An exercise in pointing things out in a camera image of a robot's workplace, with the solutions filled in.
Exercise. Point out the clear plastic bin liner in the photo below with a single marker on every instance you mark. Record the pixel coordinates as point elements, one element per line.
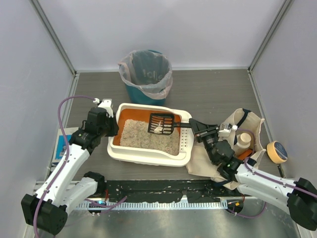
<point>146,72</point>

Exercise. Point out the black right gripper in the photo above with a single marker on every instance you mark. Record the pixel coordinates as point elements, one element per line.
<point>204,131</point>

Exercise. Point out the black litter scoop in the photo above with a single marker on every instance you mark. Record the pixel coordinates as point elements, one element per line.
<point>167,122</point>

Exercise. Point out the blue white box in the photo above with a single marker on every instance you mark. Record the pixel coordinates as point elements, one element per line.
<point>60,144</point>

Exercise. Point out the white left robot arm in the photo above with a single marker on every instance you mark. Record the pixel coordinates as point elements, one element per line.
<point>49,207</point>

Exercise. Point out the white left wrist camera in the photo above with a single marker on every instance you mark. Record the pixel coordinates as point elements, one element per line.
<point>105,104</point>

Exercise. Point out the beige canvas tote bag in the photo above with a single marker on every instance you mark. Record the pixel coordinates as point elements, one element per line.
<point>200,164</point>

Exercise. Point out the cat litter sand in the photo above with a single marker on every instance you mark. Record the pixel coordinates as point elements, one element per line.
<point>135,134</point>

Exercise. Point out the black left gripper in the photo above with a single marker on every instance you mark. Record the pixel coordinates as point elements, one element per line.
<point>112,126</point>

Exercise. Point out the white orange litter box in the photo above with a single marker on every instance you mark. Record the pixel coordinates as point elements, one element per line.
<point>150,156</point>

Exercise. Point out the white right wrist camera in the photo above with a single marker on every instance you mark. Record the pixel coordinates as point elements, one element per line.
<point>225,129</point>

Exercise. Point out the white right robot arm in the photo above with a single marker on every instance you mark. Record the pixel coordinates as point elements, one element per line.
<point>298,198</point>

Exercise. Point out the litter clump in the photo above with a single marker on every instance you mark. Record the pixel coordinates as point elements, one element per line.
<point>157,128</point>

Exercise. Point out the white slotted cable duct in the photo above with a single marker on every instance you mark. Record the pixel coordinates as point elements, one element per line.
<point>181,205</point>

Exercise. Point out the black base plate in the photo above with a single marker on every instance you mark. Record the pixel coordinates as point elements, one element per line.
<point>165,191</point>

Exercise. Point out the masking tape roll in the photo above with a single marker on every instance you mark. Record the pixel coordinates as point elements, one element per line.
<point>277,152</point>

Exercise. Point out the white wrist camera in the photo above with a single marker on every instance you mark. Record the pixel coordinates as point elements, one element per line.
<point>225,129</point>
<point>105,104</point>

